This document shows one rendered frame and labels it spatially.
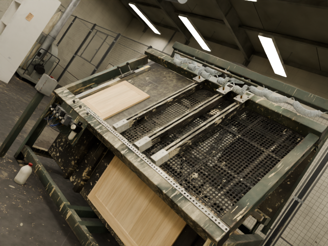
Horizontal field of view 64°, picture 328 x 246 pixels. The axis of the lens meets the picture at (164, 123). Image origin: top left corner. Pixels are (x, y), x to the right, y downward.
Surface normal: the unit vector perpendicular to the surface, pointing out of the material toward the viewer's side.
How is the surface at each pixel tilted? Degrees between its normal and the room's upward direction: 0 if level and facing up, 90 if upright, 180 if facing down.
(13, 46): 90
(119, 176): 90
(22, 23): 90
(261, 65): 90
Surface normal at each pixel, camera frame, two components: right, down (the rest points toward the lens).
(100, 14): 0.62, 0.43
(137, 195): -0.51, -0.33
